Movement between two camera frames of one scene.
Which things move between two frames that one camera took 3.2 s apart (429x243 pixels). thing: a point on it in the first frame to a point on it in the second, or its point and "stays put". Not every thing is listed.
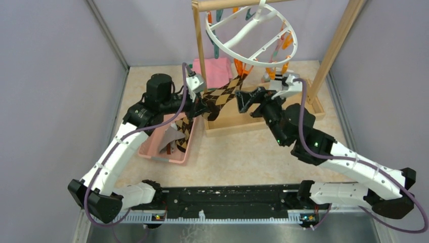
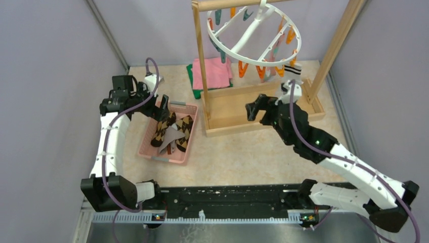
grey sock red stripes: (171, 134) stays put
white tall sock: (277, 83) to (293, 73)
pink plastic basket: (151, 147) stays put
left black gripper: (197, 108) to (158, 113)
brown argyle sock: (184, 125) stays put
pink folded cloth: (217, 71) stays put
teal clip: (216, 48) to (223, 54)
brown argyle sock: (215, 99) to (162, 125)
